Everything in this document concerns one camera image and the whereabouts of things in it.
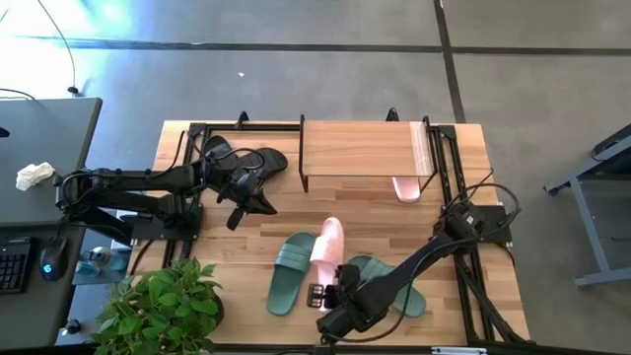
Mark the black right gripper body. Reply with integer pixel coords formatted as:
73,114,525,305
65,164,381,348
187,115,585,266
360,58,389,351
306,264,365,313

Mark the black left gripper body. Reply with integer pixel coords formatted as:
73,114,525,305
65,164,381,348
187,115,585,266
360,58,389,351
216,170,262,232

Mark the green rubber slide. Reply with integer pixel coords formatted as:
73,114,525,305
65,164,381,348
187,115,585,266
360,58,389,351
347,254,428,319
266,232,317,318

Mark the black rubber slide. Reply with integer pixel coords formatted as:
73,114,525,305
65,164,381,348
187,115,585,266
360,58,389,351
216,146,290,187
201,134,239,172

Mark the pink rubber slide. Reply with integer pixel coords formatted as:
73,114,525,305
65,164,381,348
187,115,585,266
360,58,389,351
309,216,346,313
390,176,422,204

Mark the wooden shelf black metal frame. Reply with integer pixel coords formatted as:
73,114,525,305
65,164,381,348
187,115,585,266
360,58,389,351
297,113,440,194

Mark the green potted plant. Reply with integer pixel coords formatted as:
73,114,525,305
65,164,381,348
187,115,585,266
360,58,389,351
90,256,226,355

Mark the black desk foot bar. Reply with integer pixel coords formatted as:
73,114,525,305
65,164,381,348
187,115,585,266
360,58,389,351
73,206,135,247

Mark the teal water bottle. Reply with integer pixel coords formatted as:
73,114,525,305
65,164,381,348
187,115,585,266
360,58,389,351
75,245,130,278

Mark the black computer mouse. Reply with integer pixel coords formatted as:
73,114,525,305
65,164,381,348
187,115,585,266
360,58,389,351
38,235,70,283

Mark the crumpled white tissue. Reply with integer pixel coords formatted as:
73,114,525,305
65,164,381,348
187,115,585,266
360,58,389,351
15,161,57,192

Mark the black keyboard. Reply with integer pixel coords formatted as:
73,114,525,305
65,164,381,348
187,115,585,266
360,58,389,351
0,237,32,296

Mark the grey metal table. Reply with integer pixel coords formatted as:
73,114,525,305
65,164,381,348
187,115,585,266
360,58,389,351
543,121,631,290

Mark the black aluminium table frame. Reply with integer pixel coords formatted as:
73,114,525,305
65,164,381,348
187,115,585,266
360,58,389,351
128,120,631,355

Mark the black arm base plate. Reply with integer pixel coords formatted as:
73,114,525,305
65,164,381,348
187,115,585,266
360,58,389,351
442,202,514,246
130,202,204,243

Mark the silver metal bracket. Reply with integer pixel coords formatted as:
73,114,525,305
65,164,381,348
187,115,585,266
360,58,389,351
431,346,488,355

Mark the thin black floor cable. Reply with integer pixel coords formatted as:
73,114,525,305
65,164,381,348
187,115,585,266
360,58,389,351
35,0,81,97

